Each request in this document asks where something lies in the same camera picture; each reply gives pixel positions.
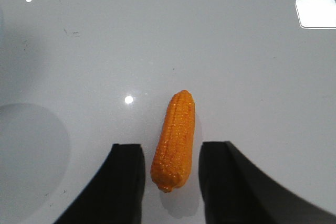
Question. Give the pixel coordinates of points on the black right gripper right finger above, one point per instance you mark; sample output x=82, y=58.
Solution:
x=234, y=190

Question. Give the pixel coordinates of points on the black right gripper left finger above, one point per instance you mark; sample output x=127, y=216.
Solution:
x=115, y=193

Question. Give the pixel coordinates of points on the orange corn cob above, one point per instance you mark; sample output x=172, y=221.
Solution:
x=172, y=162

